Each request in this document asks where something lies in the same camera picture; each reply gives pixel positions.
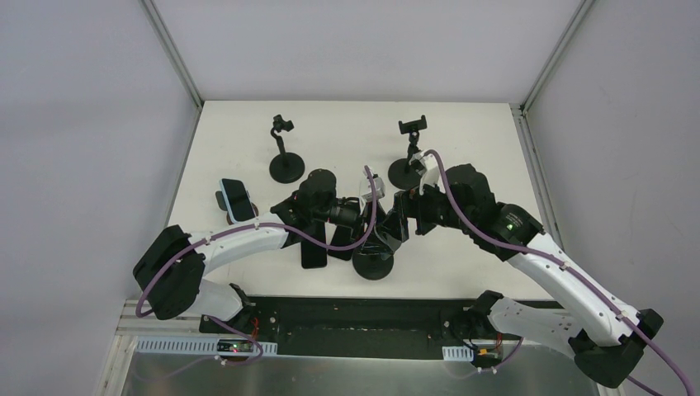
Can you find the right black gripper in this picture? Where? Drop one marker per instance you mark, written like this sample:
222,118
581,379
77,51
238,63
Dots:
399,212

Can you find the black phone stand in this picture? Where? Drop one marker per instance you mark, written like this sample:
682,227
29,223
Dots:
372,267
286,167
400,173

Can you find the black phone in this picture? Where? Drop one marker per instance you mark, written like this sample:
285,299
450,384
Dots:
312,256

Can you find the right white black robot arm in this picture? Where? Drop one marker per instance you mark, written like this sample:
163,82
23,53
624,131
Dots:
605,337

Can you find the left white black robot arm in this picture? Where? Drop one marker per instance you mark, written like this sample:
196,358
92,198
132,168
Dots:
172,271

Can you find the light blue phone on wooden stand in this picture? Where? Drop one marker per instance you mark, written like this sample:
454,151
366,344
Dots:
237,200

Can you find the round wooden phone stand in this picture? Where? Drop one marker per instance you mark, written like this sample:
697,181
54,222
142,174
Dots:
222,205

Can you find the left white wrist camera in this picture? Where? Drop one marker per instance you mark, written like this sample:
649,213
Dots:
372,186

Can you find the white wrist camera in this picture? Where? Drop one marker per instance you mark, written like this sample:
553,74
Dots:
372,186
426,165

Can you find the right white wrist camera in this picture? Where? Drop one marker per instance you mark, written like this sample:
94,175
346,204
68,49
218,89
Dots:
426,165

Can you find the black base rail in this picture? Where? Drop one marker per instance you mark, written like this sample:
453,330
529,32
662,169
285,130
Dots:
411,329

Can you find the right white cable duct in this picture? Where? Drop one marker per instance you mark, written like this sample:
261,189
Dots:
457,353

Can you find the white cable duct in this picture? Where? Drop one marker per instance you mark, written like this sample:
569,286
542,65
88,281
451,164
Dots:
457,353
203,346

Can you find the left white cable duct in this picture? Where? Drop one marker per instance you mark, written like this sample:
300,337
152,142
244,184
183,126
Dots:
203,346

